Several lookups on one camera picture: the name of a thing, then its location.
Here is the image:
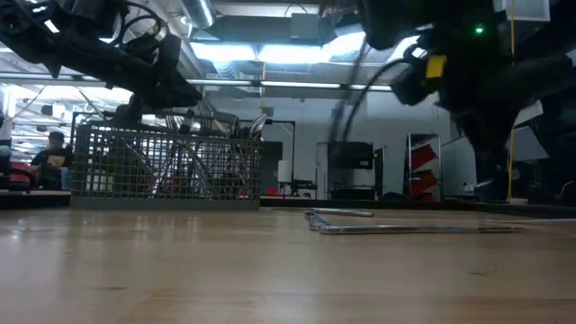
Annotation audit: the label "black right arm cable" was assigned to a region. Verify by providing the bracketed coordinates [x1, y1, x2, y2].
[328, 40, 409, 143]

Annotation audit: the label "red and white shelf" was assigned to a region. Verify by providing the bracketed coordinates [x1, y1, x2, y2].
[406, 132, 441, 203]

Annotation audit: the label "grey tilted panel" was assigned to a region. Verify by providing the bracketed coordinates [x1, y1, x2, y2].
[503, 125, 550, 163]

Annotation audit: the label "silver ventilation duct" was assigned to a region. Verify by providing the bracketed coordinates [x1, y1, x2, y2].
[179, 0, 217, 29]

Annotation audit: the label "grey plastic cutlery basket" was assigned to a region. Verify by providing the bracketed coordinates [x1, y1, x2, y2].
[70, 103, 265, 212]

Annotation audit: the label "person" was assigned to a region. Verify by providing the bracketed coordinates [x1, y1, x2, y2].
[30, 130, 74, 191]

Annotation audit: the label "yellow hanging cable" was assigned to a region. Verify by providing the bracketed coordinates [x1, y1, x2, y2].
[507, 0, 517, 202]

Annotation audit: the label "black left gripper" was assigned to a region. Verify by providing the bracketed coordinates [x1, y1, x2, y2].
[105, 33, 203, 110]

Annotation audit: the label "silver table knife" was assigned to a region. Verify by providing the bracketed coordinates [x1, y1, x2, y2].
[318, 223, 526, 236]
[309, 207, 375, 219]
[304, 210, 332, 232]
[78, 89, 152, 179]

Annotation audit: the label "black cabinet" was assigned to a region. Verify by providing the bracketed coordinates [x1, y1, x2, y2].
[327, 140, 375, 202]

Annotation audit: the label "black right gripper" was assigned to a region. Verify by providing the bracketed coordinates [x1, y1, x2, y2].
[359, 0, 519, 202]

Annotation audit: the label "grey ceiling box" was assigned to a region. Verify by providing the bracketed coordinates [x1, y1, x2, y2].
[290, 12, 324, 45]

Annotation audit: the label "whiteboard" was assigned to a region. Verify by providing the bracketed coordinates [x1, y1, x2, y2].
[439, 134, 477, 199]

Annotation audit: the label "black background gantry frame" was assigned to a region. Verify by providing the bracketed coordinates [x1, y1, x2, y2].
[265, 118, 297, 199]

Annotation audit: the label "long ceiling light strip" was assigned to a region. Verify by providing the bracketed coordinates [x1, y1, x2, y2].
[0, 71, 395, 95]

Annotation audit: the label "red padded seat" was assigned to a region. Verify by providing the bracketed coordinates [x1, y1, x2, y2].
[6, 160, 37, 190]

